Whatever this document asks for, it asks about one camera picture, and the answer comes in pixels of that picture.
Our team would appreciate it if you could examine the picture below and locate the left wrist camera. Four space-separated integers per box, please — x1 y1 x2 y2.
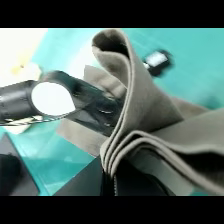
142 49 175 78

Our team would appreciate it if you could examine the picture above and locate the brown garment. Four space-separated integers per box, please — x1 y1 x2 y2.
55 28 224 197

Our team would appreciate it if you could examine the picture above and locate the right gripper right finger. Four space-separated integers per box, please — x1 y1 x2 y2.
114 159 168 197

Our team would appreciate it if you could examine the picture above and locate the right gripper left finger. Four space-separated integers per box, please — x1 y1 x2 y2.
54 156 116 197

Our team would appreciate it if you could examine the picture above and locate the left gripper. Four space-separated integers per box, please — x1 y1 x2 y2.
73 80 125 138

